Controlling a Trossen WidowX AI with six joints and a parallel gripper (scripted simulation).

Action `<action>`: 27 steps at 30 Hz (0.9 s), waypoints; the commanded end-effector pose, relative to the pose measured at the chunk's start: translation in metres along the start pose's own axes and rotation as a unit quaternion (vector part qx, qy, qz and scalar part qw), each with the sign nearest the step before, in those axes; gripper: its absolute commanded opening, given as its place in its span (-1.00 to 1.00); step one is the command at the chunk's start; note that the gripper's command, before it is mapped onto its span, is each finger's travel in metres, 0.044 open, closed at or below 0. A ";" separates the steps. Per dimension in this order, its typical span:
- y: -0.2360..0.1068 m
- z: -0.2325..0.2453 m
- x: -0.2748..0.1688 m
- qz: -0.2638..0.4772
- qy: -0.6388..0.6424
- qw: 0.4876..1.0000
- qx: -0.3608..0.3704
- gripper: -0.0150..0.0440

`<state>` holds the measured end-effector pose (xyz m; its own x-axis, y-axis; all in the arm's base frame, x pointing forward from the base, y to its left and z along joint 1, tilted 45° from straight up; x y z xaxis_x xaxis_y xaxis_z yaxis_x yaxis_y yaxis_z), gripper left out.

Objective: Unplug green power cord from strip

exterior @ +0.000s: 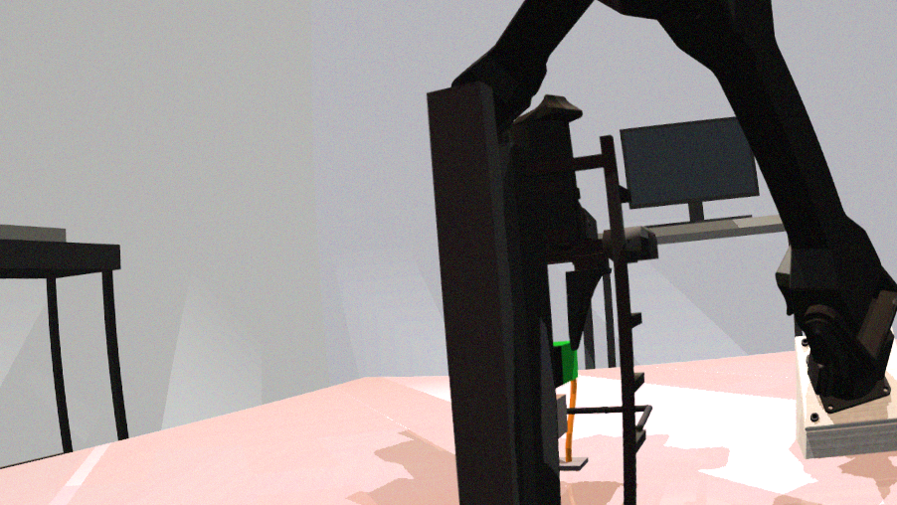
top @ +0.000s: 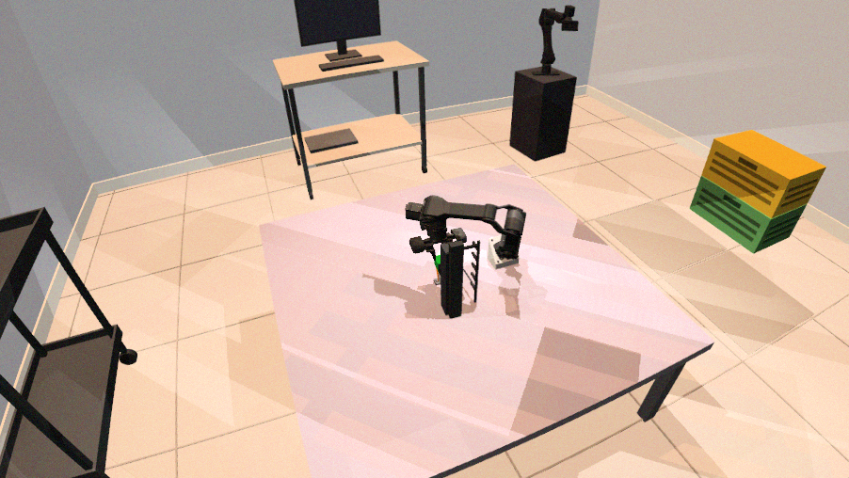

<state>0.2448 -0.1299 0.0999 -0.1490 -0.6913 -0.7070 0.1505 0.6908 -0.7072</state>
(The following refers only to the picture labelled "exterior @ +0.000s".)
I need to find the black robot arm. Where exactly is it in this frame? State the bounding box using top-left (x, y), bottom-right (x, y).
top-left (451, 0), bottom-right (897, 414)

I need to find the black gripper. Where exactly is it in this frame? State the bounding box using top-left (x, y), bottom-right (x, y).
top-left (539, 172), bottom-right (658, 351)

